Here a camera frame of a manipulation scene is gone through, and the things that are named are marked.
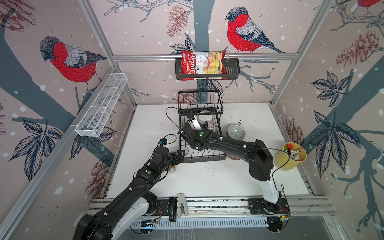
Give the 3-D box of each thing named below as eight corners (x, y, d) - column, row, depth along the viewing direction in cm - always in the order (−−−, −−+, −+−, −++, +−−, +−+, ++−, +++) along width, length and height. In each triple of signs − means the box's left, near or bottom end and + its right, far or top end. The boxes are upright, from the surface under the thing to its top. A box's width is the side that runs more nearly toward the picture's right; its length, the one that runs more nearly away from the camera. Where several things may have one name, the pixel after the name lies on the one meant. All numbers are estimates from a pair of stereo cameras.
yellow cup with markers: (275, 172, 87) (288, 161, 75) (269, 154, 95) (280, 142, 83) (295, 172, 87) (311, 161, 75) (287, 154, 95) (300, 142, 83)
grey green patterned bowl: (226, 141, 100) (228, 135, 94) (224, 130, 106) (226, 124, 100) (243, 141, 100) (246, 135, 94) (240, 130, 106) (243, 124, 100)
